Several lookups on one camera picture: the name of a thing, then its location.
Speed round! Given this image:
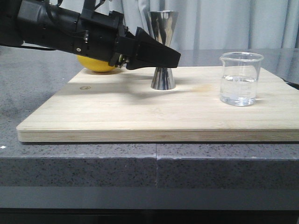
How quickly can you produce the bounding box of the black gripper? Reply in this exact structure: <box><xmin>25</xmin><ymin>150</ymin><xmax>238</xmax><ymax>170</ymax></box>
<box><xmin>67</xmin><ymin>9</ymin><xmax>181</xmax><ymax>70</ymax></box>

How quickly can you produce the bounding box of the silver steel jigger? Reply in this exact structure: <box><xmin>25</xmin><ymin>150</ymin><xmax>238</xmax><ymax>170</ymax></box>
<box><xmin>148</xmin><ymin>11</ymin><xmax>178</xmax><ymax>91</ymax></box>

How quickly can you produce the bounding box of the clear glass beaker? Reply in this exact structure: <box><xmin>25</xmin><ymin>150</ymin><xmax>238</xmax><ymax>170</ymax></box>
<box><xmin>220</xmin><ymin>52</ymin><xmax>264</xmax><ymax>106</ymax></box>

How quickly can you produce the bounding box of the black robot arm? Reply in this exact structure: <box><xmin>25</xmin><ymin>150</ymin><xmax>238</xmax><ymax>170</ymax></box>
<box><xmin>0</xmin><ymin>0</ymin><xmax>180</xmax><ymax>70</ymax></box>

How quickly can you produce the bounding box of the yellow lemon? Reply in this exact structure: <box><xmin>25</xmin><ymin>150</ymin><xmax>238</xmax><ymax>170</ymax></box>
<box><xmin>77</xmin><ymin>55</ymin><xmax>115</xmax><ymax>72</ymax></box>

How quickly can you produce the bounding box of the grey curtain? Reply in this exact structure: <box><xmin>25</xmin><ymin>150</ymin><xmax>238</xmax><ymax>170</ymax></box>
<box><xmin>44</xmin><ymin>0</ymin><xmax>299</xmax><ymax>51</ymax></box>

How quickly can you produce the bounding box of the light wooden cutting board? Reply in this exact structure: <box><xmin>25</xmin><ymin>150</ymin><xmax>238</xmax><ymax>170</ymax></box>
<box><xmin>16</xmin><ymin>66</ymin><xmax>299</xmax><ymax>142</ymax></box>

